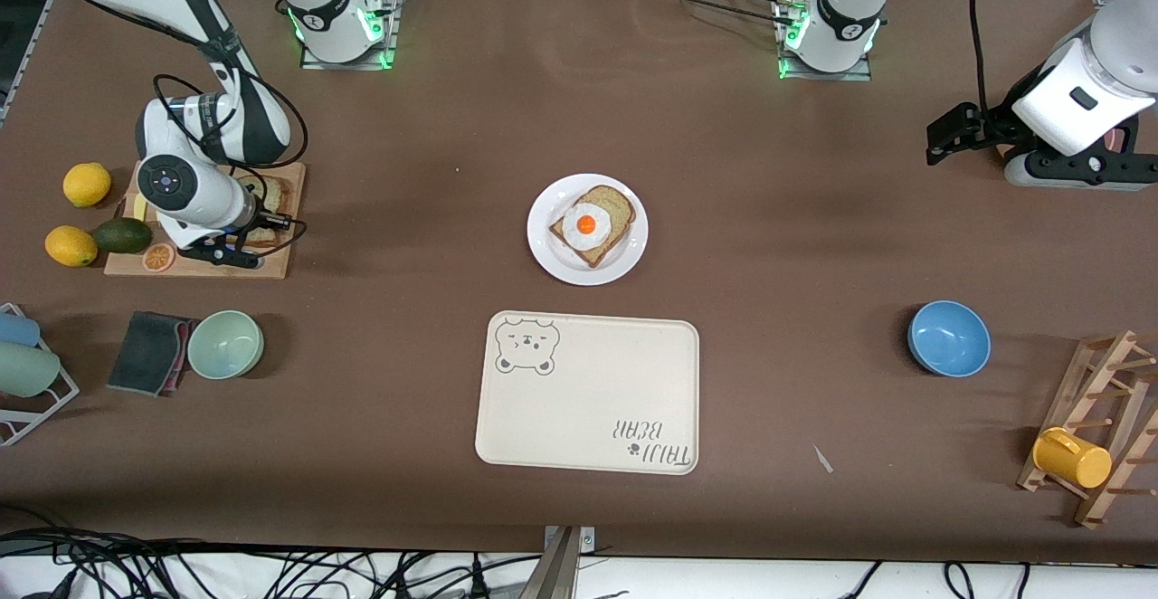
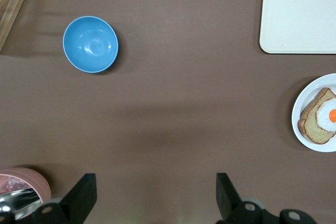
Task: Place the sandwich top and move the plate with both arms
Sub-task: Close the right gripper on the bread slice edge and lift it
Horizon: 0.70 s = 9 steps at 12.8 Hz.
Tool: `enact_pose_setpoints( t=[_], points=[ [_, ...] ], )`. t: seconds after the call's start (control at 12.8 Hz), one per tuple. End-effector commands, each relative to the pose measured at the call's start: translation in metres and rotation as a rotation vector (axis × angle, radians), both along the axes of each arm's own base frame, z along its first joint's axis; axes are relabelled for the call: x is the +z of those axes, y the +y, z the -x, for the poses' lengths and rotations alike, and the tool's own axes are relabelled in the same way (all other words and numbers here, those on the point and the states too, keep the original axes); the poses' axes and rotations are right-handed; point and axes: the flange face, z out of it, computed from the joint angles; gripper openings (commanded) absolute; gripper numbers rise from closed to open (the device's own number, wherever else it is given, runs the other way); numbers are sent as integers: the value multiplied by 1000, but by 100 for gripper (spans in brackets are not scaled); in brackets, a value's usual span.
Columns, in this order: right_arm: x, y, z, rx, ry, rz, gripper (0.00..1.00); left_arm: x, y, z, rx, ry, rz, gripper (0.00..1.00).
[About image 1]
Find plain brown bread slice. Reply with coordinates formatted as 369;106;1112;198
233;174;292;249

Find white round plate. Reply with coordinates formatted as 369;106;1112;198
527;173;650;287

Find fried egg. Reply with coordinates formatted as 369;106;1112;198
562;203;612;252

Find wooden cutting board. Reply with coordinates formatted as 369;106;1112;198
104;161;307;280

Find pink round object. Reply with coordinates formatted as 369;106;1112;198
995;125;1132;162

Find pale green bowl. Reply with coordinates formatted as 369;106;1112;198
187;310;265;381

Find dark green avocado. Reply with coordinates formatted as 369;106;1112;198
90;217;153;255

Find dark grey folded cloth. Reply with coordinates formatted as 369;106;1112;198
106;311;200;397

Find yellow lemon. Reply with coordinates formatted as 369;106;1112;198
44;225;99;268
62;162;112;209

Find blue bowl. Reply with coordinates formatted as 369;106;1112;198
907;300;992;378

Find wooden mug rack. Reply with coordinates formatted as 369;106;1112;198
1016;329;1158;529

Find light blue cup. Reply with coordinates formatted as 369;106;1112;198
0;312;42;348

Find pale green cup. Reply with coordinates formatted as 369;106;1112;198
0;342;62;398

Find yellow mug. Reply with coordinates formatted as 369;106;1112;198
1032;427;1113;490

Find cream bear print tray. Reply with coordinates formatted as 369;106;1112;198
474;310;701;476

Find aluminium profile bar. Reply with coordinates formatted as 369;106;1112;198
517;525;596;599

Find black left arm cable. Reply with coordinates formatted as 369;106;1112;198
968;0;996;116

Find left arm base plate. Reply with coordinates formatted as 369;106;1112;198
774;0;875;82

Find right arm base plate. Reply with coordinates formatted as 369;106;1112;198
300;0;403;71

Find black base power cable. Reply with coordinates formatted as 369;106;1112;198
631;0;802;28

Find white wire cup rack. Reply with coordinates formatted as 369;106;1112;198
0;303;81;447

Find black cable bundle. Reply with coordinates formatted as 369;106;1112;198
0;513;544;599

